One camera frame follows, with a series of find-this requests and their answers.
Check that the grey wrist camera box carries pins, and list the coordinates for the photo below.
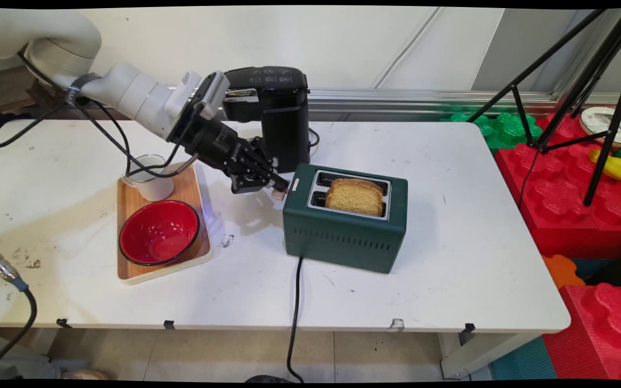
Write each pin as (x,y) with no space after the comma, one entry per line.
(213,94)

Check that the white plate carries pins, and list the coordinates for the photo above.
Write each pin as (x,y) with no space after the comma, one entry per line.
(599,116)

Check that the dark green two-slot toaster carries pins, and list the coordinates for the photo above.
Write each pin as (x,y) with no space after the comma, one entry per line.
(343,242)

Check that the white cup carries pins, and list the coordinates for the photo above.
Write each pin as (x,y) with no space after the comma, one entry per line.
(154,188)

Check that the yellow banana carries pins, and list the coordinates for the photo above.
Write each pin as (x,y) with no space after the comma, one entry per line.
(620,170)

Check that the orange foam piece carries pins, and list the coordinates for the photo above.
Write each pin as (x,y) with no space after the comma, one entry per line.
(561,269)

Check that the large red foam block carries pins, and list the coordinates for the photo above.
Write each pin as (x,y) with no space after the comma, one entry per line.
(558,205)

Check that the white table leg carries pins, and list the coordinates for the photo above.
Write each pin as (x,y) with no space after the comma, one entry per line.
(477,355)

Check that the wooden serving tray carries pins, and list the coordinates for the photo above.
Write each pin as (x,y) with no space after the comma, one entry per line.
(189,188)

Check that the black coffee machine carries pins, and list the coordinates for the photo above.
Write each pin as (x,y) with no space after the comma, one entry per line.
(283,124)

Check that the brown wooden board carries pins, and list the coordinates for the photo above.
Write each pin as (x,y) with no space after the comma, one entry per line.
(3,91)

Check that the brown toast slice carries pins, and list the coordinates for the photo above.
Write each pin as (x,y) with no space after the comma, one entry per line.
(353,199)

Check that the green foam block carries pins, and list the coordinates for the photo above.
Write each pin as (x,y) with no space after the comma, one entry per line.
(496,129)

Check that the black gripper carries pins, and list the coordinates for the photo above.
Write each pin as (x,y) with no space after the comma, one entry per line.
(213,141)

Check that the black tripod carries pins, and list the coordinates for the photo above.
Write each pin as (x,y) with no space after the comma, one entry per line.
(614,129)

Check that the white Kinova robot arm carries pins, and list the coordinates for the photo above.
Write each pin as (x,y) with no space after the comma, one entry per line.
(127,91)

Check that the red bowl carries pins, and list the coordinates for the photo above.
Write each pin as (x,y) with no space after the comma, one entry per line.
(159,231)

